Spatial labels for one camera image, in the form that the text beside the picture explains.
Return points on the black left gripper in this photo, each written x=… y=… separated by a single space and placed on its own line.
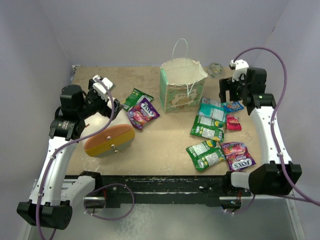
x=105 y=111

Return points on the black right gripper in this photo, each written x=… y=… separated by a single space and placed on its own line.
x=226 y=84

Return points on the blue M&M's candy packet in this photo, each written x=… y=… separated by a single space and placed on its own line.
x=231 y=107

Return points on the teal snack packet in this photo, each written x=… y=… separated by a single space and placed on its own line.
x=212 y=109

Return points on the red candy packet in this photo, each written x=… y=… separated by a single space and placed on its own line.
x=232 y=123

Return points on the green paper gift bag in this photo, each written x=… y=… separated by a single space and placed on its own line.
x=181 y=82

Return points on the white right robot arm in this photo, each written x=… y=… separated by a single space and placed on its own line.
x=277 y=170

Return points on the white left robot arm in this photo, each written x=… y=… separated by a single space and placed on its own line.
x=47 y=206

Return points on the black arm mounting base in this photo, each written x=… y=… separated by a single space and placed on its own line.
x=208 y=190

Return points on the purple Fox's bag left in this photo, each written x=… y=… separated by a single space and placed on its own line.
x=142 y=113

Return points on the purple fox's bag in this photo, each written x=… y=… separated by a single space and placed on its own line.
x=237 y=156
x=142 y=113

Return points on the purple Fox's bag right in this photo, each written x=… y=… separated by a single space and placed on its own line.
x=237 y=156

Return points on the green snack packet left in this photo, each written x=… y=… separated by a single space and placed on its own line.
x=134 y=98

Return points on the green snack packet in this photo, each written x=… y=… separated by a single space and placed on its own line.
x=208 y=128
x=205 y=154
x=134 y=98

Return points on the clear tape roll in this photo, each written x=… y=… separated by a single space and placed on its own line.
x=215 y=70

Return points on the white orange toy drawer box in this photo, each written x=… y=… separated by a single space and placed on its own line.
x=116 y=137

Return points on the green snack packet upper right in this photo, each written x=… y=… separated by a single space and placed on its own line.
x=208 y=128

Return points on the green snack packet lower right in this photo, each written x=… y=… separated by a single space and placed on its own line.
x=205 y=154

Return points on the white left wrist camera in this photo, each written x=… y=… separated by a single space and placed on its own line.
x=95 y=83

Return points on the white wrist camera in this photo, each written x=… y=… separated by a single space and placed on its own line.
x=240 y=67
x=95 y=83

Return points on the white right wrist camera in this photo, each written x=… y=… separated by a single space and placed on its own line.
x=240 y=67

